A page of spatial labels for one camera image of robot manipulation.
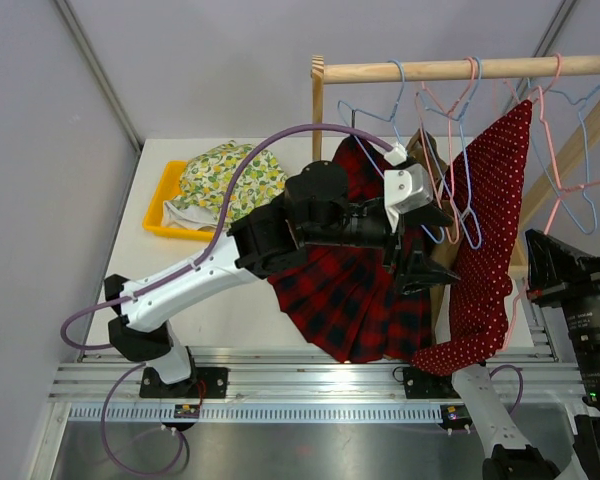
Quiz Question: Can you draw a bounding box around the wooden rack left post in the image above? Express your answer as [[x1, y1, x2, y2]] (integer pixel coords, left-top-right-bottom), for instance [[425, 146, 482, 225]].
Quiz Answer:
[[311, 55, 325, 161]]

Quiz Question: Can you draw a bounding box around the red white polka-dot skirt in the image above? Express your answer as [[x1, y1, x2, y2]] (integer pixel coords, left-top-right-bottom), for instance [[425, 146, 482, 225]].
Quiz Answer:
[[412, 100, 533, 376]]

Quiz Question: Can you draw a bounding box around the blue hanger with plaid skirt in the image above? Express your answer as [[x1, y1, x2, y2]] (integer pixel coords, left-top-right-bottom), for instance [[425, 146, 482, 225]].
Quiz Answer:
[[336, 59, 411, 181]]

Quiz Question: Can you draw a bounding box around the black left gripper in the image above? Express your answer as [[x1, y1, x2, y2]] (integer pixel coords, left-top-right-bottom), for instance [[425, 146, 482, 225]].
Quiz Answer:
[[301, 198, 460, 290]]

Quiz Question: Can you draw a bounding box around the tan brown skirt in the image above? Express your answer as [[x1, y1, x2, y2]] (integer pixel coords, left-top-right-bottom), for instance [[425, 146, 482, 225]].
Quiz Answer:
[[407, 129, 462, 344]]

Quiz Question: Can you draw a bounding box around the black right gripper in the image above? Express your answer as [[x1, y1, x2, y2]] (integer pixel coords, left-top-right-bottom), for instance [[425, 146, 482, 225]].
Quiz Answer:
[[530, 227, 600, 402]]

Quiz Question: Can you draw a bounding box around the red black plaid skirt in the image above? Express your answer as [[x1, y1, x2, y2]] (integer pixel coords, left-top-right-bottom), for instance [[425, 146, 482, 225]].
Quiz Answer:
[[265, 134, 436, 365]]

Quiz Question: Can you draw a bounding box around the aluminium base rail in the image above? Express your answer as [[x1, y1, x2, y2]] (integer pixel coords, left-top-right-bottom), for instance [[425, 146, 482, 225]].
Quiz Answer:
[[47, 349, 594, 426]]

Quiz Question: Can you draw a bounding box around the wooden rack rod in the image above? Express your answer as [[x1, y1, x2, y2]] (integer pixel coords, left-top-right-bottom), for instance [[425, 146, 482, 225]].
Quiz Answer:
[[323, 55, 600, 85]]

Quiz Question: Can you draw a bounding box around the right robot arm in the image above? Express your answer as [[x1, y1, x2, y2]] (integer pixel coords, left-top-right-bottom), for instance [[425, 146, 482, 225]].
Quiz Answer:
[[433, 229, 600, 479]]

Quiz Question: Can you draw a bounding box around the lemon print skirt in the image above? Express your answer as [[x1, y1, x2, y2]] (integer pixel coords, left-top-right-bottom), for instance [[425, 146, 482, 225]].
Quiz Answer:
[[166, 140, 287, 228]]

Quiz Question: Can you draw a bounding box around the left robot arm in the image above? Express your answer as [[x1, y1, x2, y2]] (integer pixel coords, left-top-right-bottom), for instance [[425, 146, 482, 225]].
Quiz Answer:
[[105, 161, 460, 397]]

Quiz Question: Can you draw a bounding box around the yellow plastic tray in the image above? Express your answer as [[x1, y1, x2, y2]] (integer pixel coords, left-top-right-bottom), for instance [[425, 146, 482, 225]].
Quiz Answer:
[[142, 159, 221, 242]]

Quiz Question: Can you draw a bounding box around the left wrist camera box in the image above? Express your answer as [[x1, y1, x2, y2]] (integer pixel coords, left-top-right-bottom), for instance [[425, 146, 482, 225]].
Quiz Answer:
[[383, 142, 434, 233]]

